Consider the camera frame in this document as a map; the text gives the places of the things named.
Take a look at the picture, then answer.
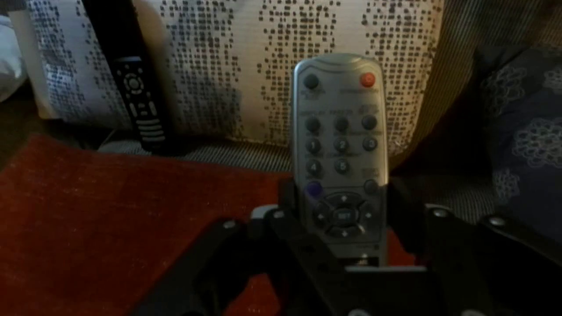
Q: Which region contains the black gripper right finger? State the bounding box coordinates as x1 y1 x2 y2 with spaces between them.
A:
384 178 562 316

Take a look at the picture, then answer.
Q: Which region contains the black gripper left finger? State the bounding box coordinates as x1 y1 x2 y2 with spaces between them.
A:
130 181 353 316

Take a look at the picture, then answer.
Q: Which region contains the grey remote control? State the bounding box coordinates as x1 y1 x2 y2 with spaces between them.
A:
290 53 393 269

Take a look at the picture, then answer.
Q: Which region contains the orange brown fleece blanket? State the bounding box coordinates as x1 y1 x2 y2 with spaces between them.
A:
0 132 411 316

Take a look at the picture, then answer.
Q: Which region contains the black remote control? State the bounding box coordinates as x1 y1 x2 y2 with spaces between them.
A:
81 0 174 155

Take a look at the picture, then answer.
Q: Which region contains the dark pillow with floral print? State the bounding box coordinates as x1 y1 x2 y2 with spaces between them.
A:
472 46 562 243

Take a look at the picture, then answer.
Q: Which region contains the white pillow with dot print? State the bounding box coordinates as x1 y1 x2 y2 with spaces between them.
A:
23 0 446 160

